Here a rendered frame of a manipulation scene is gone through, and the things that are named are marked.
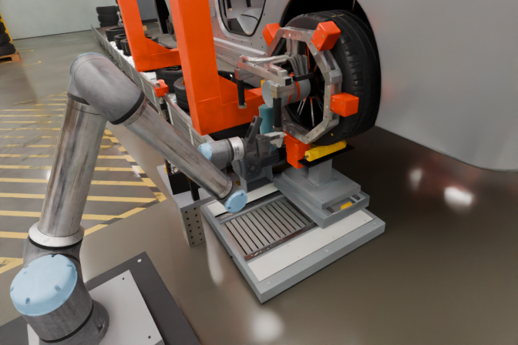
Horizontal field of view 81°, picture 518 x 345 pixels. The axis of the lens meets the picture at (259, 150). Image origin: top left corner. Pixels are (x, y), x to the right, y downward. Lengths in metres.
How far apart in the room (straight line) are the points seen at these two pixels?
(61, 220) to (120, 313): 0.37
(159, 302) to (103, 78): 0.85
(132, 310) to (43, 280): 0.31
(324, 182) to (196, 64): 1.01
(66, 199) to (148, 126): 0.35
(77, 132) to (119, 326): 0.62
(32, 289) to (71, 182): 0.29
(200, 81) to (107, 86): 1.00
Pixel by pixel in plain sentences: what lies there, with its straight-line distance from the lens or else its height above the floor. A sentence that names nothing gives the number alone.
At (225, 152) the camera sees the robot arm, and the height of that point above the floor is 0.77.
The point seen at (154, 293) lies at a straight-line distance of 1.36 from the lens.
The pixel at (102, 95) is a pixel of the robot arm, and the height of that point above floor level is 1.11.
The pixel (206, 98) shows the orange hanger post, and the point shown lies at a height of 0.74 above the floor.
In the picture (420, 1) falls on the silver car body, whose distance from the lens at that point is 1.22.
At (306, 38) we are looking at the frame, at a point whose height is 1.10.
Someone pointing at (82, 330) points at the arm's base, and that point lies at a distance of 1.14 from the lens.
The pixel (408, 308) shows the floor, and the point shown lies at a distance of 1.68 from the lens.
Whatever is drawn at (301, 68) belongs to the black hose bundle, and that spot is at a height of 1.00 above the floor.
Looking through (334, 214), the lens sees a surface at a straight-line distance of 1.78.
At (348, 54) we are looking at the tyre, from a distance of 1.36.
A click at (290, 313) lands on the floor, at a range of 1.57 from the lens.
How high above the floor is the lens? 1.33
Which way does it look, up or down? 29 degrees down
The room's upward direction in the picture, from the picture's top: 4 degrees counter-clockwise
